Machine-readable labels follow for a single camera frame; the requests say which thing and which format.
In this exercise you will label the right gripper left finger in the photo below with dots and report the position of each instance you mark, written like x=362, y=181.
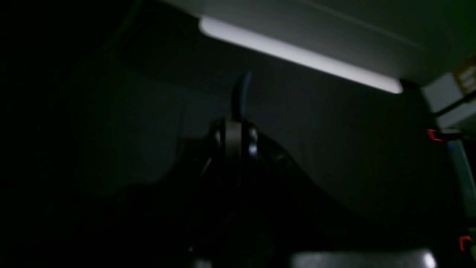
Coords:
x=212, y=166

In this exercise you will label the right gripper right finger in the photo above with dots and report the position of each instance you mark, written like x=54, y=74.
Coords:
x=285, y=186

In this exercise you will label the dark navy t-shirt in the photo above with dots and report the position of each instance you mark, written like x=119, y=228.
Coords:
x=239, y=97

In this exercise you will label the black table cloth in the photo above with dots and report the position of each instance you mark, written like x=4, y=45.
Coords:
x=149, y=98

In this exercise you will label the red clamp right edge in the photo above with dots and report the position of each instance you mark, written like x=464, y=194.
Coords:
x=435, y=135

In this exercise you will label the red blue clamp bottom right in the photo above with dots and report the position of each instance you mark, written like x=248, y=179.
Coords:
x=465, y=243

